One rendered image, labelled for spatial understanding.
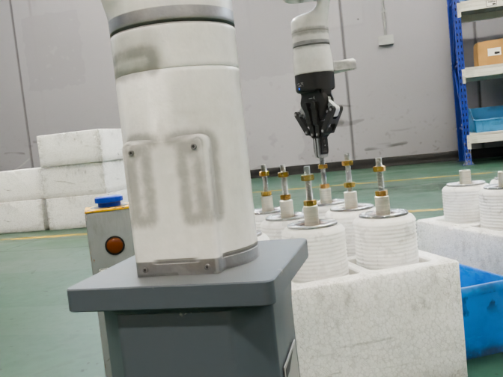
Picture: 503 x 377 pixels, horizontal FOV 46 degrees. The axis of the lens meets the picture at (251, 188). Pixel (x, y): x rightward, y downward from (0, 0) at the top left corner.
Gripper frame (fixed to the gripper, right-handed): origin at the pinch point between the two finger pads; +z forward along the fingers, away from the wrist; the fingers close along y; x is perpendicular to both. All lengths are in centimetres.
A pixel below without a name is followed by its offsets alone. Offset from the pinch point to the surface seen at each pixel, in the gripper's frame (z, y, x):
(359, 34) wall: -93, -349, 327
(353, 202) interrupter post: 9.6, 12.4, -3.6
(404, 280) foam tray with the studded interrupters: 19.4, 29.7, -10.1
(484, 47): -58, -228, 350
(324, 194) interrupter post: 9.0, 0.8, -0.8
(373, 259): 16.7, 24.4, -11.0
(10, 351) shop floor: 36, -41, -55
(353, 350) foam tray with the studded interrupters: 28.0, 27.3, -18.6
